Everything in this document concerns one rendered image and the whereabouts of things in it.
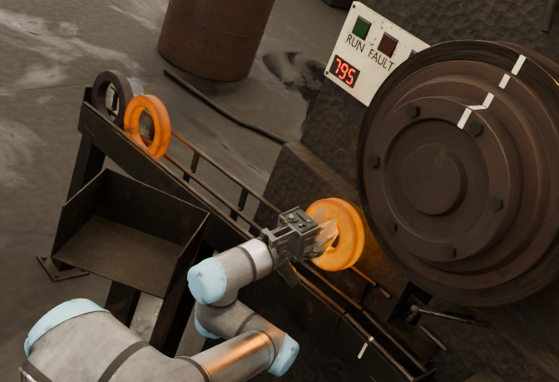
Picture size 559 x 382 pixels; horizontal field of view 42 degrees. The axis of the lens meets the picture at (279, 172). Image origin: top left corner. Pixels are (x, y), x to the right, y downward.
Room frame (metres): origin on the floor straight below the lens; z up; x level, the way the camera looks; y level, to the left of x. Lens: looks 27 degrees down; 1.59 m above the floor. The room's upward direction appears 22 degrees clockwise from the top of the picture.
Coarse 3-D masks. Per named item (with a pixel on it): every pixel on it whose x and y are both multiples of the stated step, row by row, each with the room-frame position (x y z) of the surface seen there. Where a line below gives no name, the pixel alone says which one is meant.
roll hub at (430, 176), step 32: (448, 96) 1.19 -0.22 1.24; (384, 128) 1.20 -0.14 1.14; (416, 128) 1.17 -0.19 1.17; (448, 128) 1.14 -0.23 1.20; (384, 160) 1.18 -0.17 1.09; (416, 160) 1.13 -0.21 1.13; (448, 160) 1.10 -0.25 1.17; (480, 160) 1.09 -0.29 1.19; (512, 160) 1.07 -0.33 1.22; (384, 192) 1.16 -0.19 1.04; (416, 192) 1.12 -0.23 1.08; (448, 192) 1.09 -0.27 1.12; (480, 192) 1.07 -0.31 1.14; (512, 192) 1.05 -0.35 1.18; (384, 224) 1.14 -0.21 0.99; (416, 224) 1.12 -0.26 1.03; (448, 224) 1.09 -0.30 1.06; (480, 224) 1.05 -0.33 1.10
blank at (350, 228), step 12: (312, 204) 1.36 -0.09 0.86; (324, 204) 1.34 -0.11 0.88; (336, 204) 1.32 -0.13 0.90; (348, 204) 1.34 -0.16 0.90; (312, 216) 1.35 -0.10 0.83; (336, 216) 1.31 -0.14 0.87; (348, 216) 1.30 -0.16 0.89; (348, 228) 1.29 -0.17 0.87; (360, 228) 1.30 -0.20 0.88; (348, 240) 1.28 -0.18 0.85; (360, 240) 1.29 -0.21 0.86; (336, 252) 1.29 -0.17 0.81; (348, 252) 1.27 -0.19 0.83; (360, 252) 1.29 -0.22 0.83; (324, 264) 1.30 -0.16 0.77; (336, 264) 1.28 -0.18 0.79; (348, 264) 1.27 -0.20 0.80
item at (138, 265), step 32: (96, 192) 1.38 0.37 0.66; (128, 192) 1.40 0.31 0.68; (160, 192) 1.39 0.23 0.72; (64, 224) 1.23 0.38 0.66; (96, 224) 1.37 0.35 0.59; (128, 224) 1.40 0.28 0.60; (160, 224) 1.39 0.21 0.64; (192, 224) 1.39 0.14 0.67; (64, 256) 1.22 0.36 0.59; (96, 256) 1.25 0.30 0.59; (128, 256) 1.29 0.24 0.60; (160, 256) 1.32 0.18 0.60; (192, 256) 1.35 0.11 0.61; (128, 288) 1.26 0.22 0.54; (160, 288) 1.22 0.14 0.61; (128, 320) 1.28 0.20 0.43
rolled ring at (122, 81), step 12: (108, 72) 1.89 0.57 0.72; (120, 72) 1.90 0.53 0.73; (96, 84) 1.92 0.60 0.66; (108, 84) 1.93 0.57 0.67; (120, 84) 1.85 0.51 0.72; (96, 96) 1.91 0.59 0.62; (120, 96) 1.84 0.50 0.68; (132, 96) 1.85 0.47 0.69; (96, 108) 1.90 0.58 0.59; (120, 108) 1.83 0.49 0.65; (120, 120) 1.83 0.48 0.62
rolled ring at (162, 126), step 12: (144, 96) 1.78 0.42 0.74; (132, 108) 1.80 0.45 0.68; (156, 108) 1.74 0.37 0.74; (132, 120) 1.81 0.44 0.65; (156, 120) 1.73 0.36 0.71; (168, 120) 1.75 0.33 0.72; (132, 132) 1.80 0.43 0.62; (156, 132) 1.72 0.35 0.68; (168, 132) 1.73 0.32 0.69; (132, 144) 1.77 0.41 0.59; (144, 144) 1.79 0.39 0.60; (156, 144) 1.72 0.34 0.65; (168, 144) 1.73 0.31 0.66; (156, 156) 1.73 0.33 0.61
